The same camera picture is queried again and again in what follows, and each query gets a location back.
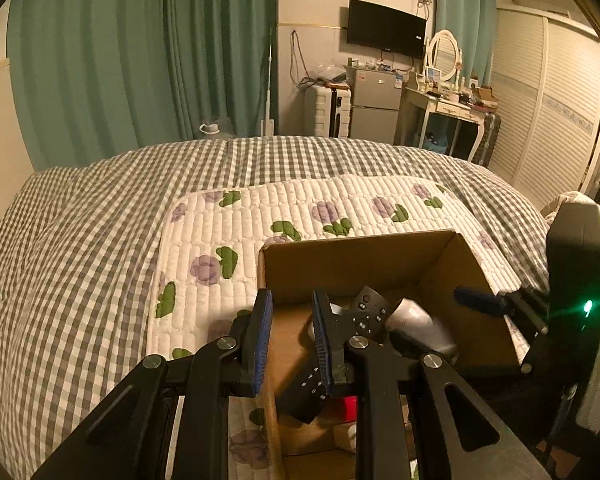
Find black remote control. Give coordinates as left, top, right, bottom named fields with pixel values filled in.
left=277, top=286, right=393, bottom=426

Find white suitcase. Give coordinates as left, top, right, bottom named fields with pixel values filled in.
left=304, top=85, right=353, bottom=138

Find small silver fridge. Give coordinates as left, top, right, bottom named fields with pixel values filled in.
left=349, top=66, right=403, bottom=145

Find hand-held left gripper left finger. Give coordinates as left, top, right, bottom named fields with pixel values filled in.
left=30, top=289, right=274, bottom=480

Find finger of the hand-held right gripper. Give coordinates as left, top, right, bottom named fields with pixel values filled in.
left=452, top=286, right=551, bottom=336

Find dark suitcase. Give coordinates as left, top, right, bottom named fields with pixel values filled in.
left=472, top=110, right=502, bottom=170

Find white louvred wardrobe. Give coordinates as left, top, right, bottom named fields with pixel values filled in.
left=485, top=7, right=600, bottom=211

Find oval white mirror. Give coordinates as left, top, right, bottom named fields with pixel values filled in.
left=425, top=30, right=463, bottom=83

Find white dressing table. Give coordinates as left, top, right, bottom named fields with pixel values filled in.
left=397, top=85, right=498, bottom=163

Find white bottle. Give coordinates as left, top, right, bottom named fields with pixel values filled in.
left=387, top=297, right=461, bottom=366

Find hanging black cables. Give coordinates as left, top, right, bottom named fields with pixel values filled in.
left=289, top=30, right=326, bottom=88

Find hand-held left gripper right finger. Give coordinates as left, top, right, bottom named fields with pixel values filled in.
left=311, top=289, right=553, bottom=480

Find clear plastic bag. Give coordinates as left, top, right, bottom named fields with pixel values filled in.
left=312, top=62, right=348, bottom=86

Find quilted floral mat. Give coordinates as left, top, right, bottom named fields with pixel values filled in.
left=145, top=174, right=511, bottom=480

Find wide green curtain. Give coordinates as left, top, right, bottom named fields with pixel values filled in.
left=6, top=0, right=281, bottom=171

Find narrow green curtain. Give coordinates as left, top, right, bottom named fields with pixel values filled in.
left=432, top=0, right=498, bottom=86

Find black television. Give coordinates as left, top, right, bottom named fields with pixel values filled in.
left=346, top=0, right=427, bottom=60

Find small red box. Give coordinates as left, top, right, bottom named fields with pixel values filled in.
left=330, top=396, right=360, bottom=423

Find grey checked blanket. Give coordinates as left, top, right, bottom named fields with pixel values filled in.
left=0, top=135, right=553, bottom=480

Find cardboard box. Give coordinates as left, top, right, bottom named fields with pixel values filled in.
left=256, top=229, right=522, bottom=480

